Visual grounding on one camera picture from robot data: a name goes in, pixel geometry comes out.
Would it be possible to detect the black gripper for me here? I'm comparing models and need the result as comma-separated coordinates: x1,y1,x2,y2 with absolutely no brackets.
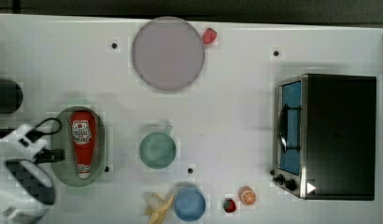
34,148,65,164

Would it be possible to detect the red plush ketchup bottle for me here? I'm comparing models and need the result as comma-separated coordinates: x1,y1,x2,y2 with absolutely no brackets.
71,110,96,179

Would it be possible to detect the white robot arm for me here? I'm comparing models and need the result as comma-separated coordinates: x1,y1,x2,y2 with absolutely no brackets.
0,124,64,224

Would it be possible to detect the green oval strainer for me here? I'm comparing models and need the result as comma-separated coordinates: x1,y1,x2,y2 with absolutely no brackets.
51,106,106,187

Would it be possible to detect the black round object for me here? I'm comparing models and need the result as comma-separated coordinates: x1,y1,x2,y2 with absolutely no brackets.
0,78,23,114

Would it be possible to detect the green cup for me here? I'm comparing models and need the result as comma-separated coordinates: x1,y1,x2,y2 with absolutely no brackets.
139,126,177,169

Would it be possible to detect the yellow banana peel toy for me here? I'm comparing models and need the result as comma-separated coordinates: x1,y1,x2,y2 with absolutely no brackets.
145,192,175,224

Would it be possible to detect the blue bowl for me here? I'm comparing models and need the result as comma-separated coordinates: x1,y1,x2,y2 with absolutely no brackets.
174,187,206,222

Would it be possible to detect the grey round plate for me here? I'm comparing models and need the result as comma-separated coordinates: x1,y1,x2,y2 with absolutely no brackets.
132,17,205,91

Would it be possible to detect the red strawberry toy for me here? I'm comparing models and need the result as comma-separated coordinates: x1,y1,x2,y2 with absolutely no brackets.
223,198,236,213

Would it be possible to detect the pink strawberry toy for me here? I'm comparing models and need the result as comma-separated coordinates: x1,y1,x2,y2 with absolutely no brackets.
202,28,218,45

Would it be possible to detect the black toaster oven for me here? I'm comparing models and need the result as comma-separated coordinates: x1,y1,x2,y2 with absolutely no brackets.
270,74,376,201

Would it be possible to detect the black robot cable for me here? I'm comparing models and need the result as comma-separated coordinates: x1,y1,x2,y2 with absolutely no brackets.
24,117,63,144

